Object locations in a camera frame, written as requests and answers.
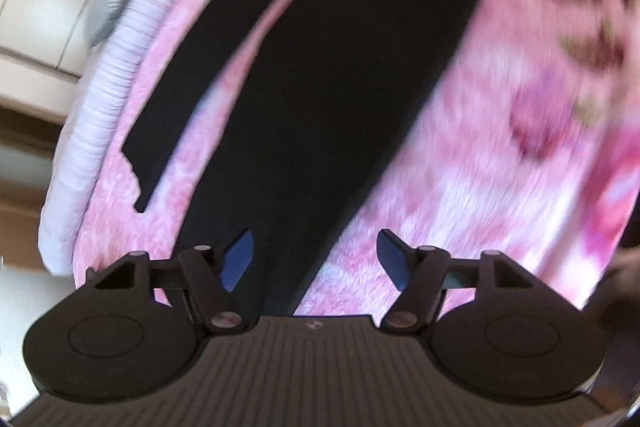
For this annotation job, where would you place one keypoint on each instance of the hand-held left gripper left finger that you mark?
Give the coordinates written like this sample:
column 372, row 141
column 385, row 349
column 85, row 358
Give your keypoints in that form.
column 237, row 259

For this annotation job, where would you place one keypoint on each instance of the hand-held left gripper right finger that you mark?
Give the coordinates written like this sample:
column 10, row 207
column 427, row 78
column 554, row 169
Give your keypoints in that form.
column 392, row 259

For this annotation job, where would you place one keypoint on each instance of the black pants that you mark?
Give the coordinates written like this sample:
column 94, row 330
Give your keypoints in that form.
column 320, row 57

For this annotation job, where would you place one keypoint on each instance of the pink fluffy blanket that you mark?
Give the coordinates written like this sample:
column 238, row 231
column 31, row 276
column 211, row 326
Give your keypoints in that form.
column 475, row 167

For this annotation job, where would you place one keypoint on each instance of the white rolled quilt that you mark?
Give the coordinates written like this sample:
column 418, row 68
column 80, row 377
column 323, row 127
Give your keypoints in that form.
column 100, row 117

